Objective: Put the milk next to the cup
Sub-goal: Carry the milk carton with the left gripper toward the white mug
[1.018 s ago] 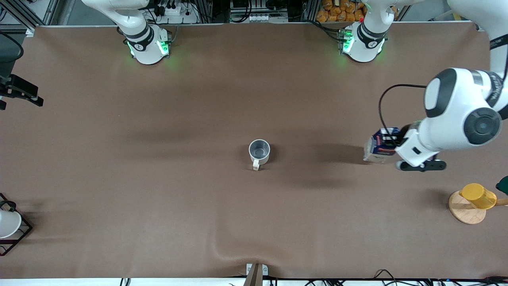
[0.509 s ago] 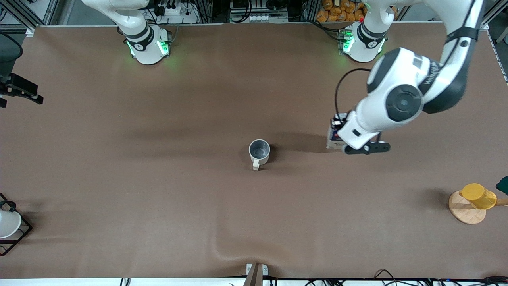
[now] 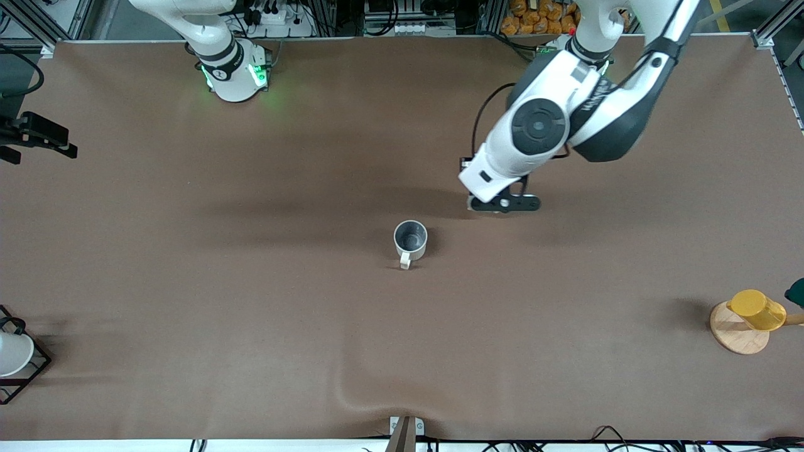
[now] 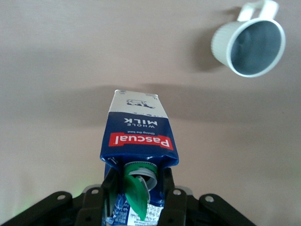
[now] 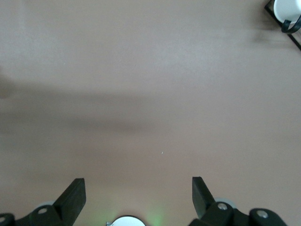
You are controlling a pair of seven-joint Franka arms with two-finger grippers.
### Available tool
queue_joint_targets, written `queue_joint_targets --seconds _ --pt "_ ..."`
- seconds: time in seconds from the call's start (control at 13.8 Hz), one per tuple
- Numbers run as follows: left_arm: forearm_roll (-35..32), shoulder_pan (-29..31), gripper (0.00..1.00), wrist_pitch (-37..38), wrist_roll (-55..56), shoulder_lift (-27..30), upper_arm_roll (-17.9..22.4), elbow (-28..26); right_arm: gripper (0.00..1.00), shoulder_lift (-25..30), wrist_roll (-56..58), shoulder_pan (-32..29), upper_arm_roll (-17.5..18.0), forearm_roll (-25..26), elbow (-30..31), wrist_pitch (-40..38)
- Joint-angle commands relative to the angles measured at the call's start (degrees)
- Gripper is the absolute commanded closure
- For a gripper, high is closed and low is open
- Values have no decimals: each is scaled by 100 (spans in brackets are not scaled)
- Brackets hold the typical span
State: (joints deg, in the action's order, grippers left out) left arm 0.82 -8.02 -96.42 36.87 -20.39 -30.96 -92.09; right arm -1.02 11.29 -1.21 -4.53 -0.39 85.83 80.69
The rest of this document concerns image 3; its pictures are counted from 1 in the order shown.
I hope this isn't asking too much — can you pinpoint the blue milk carton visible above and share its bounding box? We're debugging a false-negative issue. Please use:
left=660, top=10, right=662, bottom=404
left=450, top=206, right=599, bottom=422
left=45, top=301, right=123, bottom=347
left=467, top=195, right=513, bottom=216

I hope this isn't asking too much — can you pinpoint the grey-white mug with handle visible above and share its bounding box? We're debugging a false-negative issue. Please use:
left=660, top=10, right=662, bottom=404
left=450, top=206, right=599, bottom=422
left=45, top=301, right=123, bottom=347
left=394, top=220, right=429, bottom=271

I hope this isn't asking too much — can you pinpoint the white cup in rack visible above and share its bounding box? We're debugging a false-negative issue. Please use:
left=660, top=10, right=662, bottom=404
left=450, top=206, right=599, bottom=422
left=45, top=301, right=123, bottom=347
left=0, top=331, right=35, bottom=377

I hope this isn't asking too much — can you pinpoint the yellow plastic cup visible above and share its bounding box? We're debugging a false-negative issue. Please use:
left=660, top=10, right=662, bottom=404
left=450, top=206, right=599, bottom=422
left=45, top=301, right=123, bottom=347
left=727, top=289, right=787, bottom=331

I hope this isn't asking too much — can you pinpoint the orange snack bag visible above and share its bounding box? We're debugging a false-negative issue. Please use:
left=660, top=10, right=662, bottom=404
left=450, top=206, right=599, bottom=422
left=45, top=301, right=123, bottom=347
left=501, top=0, right=582, bottom=36

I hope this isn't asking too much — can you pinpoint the wooden mug stand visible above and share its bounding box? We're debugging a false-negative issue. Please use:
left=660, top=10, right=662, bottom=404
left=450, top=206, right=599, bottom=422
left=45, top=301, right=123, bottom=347
left=710, top=301, right=804, bottom=355

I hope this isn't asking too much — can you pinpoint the white power strip with plugs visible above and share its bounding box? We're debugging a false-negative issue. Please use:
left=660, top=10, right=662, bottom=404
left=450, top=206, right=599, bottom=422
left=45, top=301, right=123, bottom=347
left=242, top=0, right=316, bottom=38

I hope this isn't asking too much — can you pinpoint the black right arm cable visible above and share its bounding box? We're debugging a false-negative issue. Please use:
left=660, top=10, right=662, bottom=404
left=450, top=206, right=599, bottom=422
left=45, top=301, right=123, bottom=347
left=0, top=43, right=45, bottom=100

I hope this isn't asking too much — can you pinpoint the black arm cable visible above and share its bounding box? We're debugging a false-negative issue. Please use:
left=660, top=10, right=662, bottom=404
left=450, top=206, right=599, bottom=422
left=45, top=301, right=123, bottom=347
left=470, top=82, right=517, bottom=161
left=0, top=43, right=45, bottom=100

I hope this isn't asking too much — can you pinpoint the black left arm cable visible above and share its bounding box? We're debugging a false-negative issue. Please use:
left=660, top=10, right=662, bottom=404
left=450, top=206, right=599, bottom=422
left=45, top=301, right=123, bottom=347
left=470, top=82, right=517, bottom=161

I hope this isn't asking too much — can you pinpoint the aluminium frame post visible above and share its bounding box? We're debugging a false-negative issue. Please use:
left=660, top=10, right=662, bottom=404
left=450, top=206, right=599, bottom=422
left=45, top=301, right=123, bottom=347
left=0, top=0, right=58, bottom=58
left=751, top=0, right=804, bottom=51

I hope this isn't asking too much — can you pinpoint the black wire rack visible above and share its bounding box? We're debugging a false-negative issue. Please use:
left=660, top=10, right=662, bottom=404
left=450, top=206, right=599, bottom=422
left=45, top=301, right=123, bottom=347
left=0, top=304, right=52, bottom=406

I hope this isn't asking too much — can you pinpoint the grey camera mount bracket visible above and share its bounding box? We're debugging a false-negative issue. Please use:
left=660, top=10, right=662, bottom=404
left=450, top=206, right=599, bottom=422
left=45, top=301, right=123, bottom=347
left=385, top=416, right=425, bottom=452

